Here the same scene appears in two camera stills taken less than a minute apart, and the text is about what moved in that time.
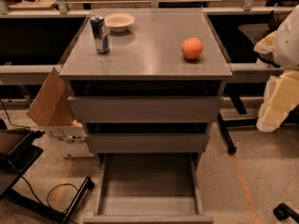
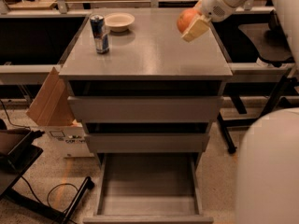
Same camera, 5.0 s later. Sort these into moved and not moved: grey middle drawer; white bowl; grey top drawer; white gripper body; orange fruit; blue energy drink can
Moved: white gripper body; orange fruit
Not moved: blue energy drink can; grey top drawer; white bowl; grey middle drawer
